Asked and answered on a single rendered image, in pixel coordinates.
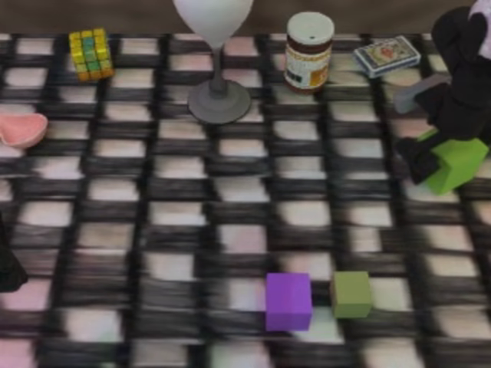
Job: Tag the pink shallow dish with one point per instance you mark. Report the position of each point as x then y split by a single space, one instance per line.
23 130

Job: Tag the large bright green block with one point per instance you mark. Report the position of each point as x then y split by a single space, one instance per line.
458 163

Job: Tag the olive green cube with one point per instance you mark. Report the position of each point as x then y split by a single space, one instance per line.
351 295

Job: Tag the purple cube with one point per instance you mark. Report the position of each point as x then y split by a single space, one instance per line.
287 301

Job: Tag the yellow green puzzle cube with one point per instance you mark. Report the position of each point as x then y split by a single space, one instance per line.
91 55

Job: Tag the blue playing card box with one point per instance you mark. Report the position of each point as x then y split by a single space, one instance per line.
385 55

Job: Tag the brown jar with white lid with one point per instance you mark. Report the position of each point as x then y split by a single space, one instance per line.
308 57

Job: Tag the black white checkered tablecloth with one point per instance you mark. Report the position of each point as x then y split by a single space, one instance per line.
238 214

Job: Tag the grey wine glass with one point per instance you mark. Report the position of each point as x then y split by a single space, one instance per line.
215 23

